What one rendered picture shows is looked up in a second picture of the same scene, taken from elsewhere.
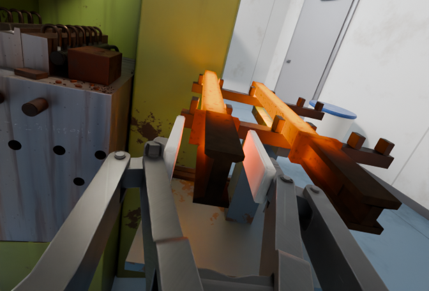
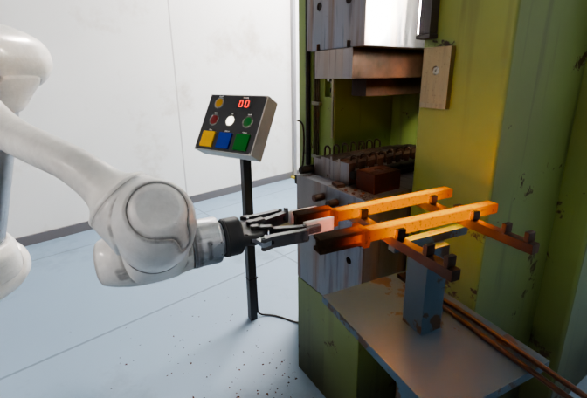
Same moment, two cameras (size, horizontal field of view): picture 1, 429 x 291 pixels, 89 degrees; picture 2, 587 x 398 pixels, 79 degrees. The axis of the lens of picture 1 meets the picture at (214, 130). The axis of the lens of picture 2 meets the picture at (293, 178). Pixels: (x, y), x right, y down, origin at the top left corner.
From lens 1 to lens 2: 0.71 m
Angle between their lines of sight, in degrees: 67
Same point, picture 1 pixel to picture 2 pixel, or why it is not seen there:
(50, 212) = (334, 279)
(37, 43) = (345, 167)
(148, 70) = (421, 184)
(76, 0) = (414, 121)
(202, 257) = (357, 319)
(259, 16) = not seen: outside the picture
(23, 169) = not seen: hidden behind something
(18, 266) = (319, 315)
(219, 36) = (483, 151)
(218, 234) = (383, 320)
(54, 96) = (341, 198)
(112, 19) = not seen: hidden behind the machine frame
